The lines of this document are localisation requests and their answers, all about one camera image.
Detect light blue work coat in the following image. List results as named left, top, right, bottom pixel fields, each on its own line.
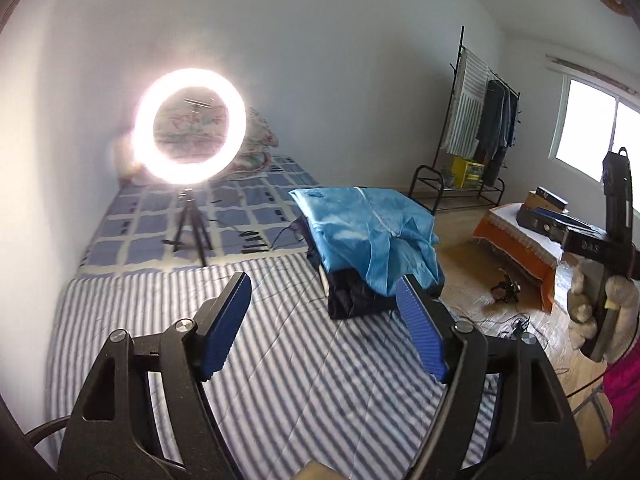
left=290, top=186, right=445, bottom=297

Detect right forearm in pink sleeve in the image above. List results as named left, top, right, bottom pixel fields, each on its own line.
left=603, top=341, right=640, bottom=437

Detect hanging dark clothes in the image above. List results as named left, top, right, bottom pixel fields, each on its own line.
left=473, top=79, right=520, bottom=186

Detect black clothes rack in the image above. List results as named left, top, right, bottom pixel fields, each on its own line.
left=408, top=44, right=520, bottom=214

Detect right hand in grey glove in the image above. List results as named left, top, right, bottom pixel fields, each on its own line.
left=567, top=259, right=639, bottom=364

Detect black box on table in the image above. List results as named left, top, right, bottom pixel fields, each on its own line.
left=536, top=186, right=568, bottom=212

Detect cardboard box on table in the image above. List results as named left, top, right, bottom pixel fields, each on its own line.
left=523, top=191, right=563, bottom=212

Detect low table with orange cloth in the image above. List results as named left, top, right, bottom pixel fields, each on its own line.
left=473, top=203, right=577, bottom=313

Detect black device on floor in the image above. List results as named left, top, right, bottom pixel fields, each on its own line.
left=490, top=268, right=522, bottom=304

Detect dark navy puffer jacket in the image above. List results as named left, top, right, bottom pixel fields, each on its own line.
left=292, top=216, right=444, bottom=322

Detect yellow box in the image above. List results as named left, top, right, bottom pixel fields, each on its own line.
left=450, top=156, right=485, bottom=188

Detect window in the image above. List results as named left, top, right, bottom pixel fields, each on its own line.
left=549, top=76, right=639, bottom=181

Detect blue white striped quilt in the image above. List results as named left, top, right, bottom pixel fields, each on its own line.
left=46, top=254, right=444, bottom=479

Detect blue checkered bed sheet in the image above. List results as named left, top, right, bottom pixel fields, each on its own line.
left=78, top=155, right=318, bottom=275

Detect hanging white striped cloth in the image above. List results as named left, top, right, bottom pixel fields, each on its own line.
left=442, top=47, right=491, bottom=159

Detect floral pillow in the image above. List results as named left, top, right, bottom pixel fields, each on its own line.
left=154, top=102, right=279, bottom=176

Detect black cable on bed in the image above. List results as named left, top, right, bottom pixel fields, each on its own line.
left=209, top=219, right=306, bottom=256

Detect white ring light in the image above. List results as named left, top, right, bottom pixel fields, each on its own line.
left=130, top=68, right=246, bottom=185

